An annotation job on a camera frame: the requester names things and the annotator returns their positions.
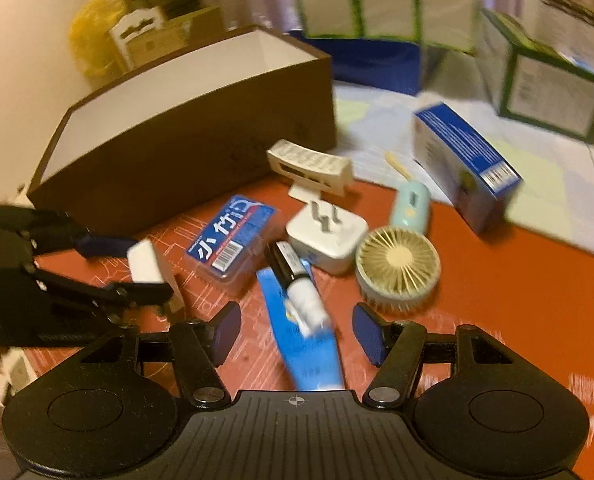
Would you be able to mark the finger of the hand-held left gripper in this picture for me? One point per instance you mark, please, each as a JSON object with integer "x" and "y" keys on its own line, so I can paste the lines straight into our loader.
{"x": 142, "y": 293}
{"x": 102, "y": 247}

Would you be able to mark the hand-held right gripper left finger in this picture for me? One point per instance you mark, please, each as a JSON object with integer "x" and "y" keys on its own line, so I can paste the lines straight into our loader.
{"x": 227, "y": 327}

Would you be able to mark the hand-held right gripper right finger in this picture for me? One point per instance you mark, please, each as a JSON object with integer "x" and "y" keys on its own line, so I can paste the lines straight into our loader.
{"x": 367, "y": 332}

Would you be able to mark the small white box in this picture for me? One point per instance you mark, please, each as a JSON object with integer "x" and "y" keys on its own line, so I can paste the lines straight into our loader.
{"x": 144, "y": 260}

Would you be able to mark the blue cream tube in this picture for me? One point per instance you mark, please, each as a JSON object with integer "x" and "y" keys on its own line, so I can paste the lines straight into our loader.
{"x": 302, "y": 355}

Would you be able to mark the round beige handheld fan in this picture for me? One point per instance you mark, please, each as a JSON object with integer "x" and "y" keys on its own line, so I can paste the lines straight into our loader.
{"x": 397, "y": 265}

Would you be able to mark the brown bottle with white cap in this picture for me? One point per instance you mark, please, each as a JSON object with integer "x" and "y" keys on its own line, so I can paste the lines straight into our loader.
{"x": 289, "y": 272}

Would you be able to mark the clear floss pick case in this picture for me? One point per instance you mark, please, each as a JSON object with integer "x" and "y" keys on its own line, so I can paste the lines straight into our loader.
{"x": 232, "y": 240}

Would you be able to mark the white power adapter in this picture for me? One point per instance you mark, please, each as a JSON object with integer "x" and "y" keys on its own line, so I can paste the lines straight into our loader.
{"x": 327, "y": 247}

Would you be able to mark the brown cardboard box white inside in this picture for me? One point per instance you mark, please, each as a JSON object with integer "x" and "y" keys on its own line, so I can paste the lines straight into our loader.
{"x": 177, "y": 150}

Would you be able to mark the mint green handheld device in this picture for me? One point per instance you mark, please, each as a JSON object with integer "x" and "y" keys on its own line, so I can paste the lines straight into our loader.
{"x": 409, "y": 205}

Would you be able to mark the white plastic rack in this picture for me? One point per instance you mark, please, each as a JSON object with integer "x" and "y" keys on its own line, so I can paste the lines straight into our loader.
{"x": 307, "y": 165}

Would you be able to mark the blue and white medicine box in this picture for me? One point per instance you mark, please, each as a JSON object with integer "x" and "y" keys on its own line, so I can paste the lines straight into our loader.
{"x": 467, "y": 160}

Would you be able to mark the yellow plastic bag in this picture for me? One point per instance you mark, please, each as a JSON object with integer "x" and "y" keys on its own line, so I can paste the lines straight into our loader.
{"x": 92, "y": 35}

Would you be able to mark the dark blue box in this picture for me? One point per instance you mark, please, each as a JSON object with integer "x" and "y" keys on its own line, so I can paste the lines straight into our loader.
{"x": 372, "y": 65}

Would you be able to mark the green wrapped tissue pack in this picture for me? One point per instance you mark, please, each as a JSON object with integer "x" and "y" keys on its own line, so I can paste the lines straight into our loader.
{"x": 387, "y": 10}
{"x": 547, "y": 85}

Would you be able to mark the white printed box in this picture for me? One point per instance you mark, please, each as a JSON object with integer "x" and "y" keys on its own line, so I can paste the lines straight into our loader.
{"x": 572, "y": 20}

